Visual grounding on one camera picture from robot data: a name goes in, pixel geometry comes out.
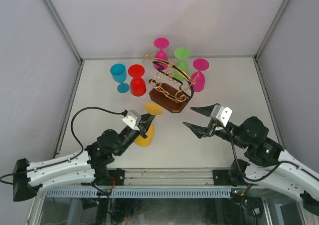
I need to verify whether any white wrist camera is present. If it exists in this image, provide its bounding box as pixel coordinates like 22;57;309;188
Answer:
122;110;142;131
210;104;233;127

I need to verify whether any orange plastic wine glass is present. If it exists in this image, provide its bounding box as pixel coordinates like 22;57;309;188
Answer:
135;103;163;147

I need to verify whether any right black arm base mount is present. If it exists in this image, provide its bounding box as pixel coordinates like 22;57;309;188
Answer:
212;169;250;187

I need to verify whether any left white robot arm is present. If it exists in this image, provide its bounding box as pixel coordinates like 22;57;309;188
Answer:
12;110;155;202

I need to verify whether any blue plastic wine glass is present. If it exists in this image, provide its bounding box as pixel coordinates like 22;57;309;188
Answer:
110;63;130;93

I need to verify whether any aluminium front rail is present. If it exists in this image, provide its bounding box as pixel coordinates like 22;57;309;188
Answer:
36;167;308;187

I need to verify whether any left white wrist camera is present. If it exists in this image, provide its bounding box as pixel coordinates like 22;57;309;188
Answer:
122;110;142;131

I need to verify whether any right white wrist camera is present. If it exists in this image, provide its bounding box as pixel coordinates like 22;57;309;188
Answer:
210;104;233;127

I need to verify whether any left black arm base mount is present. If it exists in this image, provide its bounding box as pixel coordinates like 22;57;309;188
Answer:
83;168;125;186

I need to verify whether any left black camera cable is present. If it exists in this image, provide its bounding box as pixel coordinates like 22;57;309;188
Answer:
0;107;128;186

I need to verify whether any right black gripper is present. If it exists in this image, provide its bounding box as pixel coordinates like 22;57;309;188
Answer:
182;103;248;149

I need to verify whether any green plastic wine glass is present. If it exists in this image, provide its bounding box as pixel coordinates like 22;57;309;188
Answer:
174;47;190;81

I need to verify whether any red plastic wine glass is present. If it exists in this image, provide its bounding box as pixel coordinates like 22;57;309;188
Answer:
128;64;146;97

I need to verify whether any pink wine glass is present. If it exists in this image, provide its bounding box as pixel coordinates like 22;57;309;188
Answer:
154;37;169;70
191;58;209;92

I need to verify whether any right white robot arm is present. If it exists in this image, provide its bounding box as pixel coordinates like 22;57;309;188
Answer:
184;103;319;215

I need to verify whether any gold wire wine glass rack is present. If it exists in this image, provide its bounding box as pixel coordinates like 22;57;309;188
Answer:
141;43;194;113

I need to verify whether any grey slotted cable duct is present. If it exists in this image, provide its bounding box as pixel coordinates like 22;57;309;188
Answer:
45;188;231;199

